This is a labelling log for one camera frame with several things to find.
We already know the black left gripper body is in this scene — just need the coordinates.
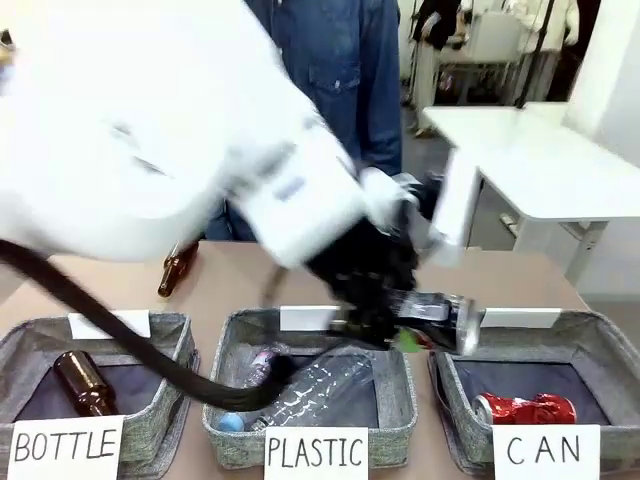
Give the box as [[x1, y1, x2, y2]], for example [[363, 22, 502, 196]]
[[308, 199, 422, 314]]

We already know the black drink can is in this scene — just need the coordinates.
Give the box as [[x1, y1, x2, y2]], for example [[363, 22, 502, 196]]
[[392, 291, 482, 358]]

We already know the large clear plastic bottle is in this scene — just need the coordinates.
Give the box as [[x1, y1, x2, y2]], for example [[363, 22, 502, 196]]
[[248, 348, 387, 432]]

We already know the purple label plastic bottle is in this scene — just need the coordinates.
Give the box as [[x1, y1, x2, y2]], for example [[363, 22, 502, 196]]
[[239, 344, 292, 389]]

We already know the crushed red drink can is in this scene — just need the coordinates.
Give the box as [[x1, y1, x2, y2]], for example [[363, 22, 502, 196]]
[[472, 392, 578, 426]]

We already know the blue capped plastic bottle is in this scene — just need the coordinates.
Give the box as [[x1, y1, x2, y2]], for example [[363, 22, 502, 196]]
[[213, 409, 252, 434]]

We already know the brown glass bottle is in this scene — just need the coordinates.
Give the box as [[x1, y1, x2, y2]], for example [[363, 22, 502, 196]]
[[52, 350, 119, 418], [156, 240, 200, 299]]

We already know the person right forearm denim sleeve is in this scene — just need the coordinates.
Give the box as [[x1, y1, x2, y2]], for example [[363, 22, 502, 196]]
[[204, 197, 259, 242]]

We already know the person left forearm denim sleeve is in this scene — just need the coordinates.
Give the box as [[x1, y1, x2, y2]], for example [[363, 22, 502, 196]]
[[357, 59, 404, 177]]

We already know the grey fabric basket plastic label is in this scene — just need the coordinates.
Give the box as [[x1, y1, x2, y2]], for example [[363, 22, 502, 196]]
[[202, 305, 420, 469]]

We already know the white paper sign CAN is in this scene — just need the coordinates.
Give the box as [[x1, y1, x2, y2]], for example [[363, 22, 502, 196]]
[[492, 422, 604, 480]]

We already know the grey fabric basket bottle label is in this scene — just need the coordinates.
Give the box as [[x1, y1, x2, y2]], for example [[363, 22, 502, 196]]
[[0, 310, 200, 476]]

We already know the grey fabric basket can label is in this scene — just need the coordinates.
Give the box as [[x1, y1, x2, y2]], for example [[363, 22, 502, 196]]
[[428, 308, 640, 475]]

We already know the blank white card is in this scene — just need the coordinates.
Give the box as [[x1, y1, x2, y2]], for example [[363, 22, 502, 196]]
[[478, 307, 563, 329], [279, 304, 351, 332], [67, 309, 151, 340]]

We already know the white paper sign PLASTIC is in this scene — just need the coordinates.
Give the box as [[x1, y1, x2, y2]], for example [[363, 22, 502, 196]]
[[263, 423, 370, 480]]

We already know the white table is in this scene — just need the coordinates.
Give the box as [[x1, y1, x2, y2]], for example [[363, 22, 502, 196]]
[[420, 102, 640, 301]]

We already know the person in denim shirt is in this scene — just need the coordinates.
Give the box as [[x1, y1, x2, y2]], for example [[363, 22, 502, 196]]
[[204, 0, 404, 242]]

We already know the background person in black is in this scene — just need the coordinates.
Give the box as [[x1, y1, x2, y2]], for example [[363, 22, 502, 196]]
[[408, 0, 465, 137]]

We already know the white background cabinet box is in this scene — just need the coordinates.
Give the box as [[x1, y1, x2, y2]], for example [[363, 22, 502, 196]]
[[468, 9, 526, 64]]

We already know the black tripod pole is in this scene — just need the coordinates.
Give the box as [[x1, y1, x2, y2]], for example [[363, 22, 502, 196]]
[[515, 0, 555, 110]]

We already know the white clothed background figure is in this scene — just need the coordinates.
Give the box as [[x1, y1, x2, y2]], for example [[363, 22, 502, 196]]
[[509, 0, 582, 54]]

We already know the white paper sign BOTTLE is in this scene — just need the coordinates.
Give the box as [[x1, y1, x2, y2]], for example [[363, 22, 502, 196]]
[[7, 413, 125, 480]]

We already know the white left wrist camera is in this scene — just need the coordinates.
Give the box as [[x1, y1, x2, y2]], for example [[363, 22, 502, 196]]
[[430, 148, 482, 269]]

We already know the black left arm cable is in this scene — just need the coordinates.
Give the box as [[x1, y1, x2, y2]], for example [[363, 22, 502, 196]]
[[0, 238, 295, 414]]

